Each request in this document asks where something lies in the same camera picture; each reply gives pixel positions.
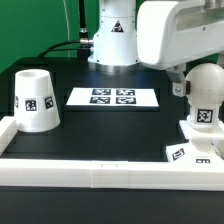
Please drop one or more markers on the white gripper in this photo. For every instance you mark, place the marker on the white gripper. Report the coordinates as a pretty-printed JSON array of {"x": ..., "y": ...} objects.
[{"x": 173, "y": 32}]

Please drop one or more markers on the white lamp bulb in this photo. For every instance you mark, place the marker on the white lamp bulb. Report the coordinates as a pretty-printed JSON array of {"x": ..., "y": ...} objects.
[{"x": 206, "y": 95}]

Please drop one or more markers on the white lamp base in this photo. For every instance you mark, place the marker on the white lamp base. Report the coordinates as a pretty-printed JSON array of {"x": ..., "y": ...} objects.
[{"x": 202, "y": 146}]

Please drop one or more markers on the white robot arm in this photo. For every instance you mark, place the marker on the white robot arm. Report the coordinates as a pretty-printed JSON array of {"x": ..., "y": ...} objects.
[{"x": 115, "y": 42}]

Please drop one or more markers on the white lamp shade cone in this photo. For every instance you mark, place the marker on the white lamp shade cone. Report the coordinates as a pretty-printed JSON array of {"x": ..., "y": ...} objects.
[{"x": 35, "y": 107}]

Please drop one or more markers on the white marker sheet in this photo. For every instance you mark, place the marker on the white marker sheet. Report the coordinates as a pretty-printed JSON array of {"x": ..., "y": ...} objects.
[{"x": 112, "y": 97}]

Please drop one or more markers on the white front fence rail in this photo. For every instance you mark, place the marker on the white front fence rail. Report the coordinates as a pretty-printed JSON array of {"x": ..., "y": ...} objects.
[{"x": 111, "y": 174}]

